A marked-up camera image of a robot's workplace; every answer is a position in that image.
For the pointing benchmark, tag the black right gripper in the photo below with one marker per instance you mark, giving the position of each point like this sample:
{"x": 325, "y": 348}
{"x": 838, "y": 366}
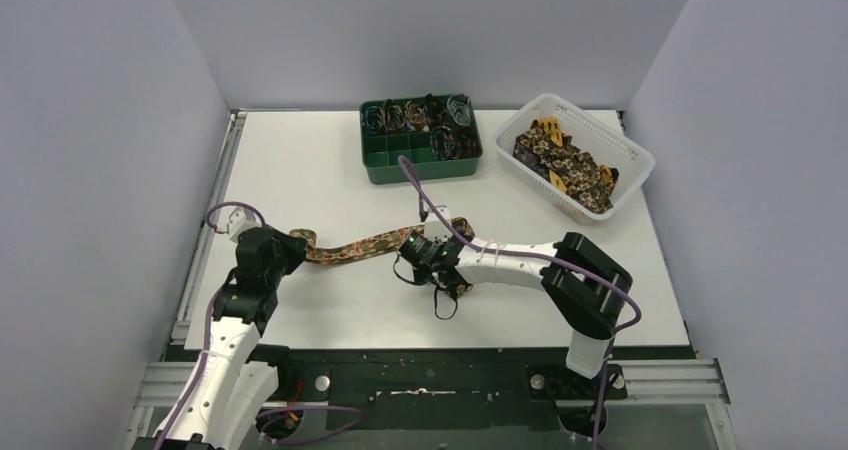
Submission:
{"x": 422, "y": 274}

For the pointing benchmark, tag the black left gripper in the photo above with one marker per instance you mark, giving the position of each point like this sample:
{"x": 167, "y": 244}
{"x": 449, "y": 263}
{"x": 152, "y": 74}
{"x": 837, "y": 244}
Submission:
{"x": 289, "y": 245}

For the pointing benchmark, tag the orange green patterned tie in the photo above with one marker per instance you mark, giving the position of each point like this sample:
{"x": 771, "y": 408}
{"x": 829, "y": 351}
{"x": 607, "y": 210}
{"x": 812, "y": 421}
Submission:
{"x": 371, "y": 247}

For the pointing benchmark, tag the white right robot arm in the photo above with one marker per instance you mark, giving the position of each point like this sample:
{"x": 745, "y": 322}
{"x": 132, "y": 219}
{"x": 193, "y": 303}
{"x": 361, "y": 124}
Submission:
{"x": 588, "y": 287}

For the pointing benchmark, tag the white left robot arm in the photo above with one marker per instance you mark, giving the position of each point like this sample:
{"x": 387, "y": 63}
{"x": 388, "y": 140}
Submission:
{"x": 226, "y": 388}

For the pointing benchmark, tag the pile of patterned ties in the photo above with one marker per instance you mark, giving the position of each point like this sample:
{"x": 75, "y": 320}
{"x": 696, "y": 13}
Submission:
{"x": 547, "y": 150}

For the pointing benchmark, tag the rolled blue red tie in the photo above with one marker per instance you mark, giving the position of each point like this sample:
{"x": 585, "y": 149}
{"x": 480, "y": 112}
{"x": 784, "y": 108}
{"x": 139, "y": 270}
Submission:
{"x": 443, "y": 145}

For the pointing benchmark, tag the rolled dark red tie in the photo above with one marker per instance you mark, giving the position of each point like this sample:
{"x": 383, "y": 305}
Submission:
{"x": 468, "y": 143}

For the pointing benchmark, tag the green divided organizer tray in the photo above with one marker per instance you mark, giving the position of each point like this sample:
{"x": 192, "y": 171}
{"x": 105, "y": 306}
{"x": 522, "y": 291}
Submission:
{"x": 380, "y": 154}

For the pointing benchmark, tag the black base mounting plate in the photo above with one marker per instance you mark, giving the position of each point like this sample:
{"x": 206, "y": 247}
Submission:
{"x": 423, "y": 390}

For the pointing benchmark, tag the rolled tan patterned tie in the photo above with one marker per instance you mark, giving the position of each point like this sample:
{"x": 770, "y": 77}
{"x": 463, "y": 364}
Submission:
{"x": 416, "y": 117}

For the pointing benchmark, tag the rolled dark patterned tie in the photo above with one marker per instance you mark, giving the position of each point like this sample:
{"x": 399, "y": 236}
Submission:
{"x": 436, "y": 110}

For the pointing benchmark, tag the rolled brown patterned tie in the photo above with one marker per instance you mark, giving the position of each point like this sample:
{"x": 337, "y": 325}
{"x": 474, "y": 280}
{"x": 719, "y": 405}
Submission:
{"x": 393, "y": 117}

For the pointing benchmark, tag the rolled blue striped tie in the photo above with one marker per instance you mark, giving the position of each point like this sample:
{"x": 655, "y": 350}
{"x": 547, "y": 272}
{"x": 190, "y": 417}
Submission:
{"x": 372, "y": 120}

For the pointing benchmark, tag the rolled light blue tie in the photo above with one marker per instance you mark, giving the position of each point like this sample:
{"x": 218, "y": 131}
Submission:
{"x": 459, "y": 109}

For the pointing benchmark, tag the white plastic mesh basket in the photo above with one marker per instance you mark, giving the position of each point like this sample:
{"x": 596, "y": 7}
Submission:
{"x": 608, "y": 146}

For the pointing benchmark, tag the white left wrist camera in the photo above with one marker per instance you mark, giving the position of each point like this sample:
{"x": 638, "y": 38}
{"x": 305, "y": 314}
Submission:
{"x": 239, "y": 221}

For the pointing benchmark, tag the aluminium frame rail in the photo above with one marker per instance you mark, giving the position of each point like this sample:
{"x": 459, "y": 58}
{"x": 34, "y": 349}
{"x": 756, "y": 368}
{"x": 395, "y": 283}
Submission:
{"x": 140, "y": 418}

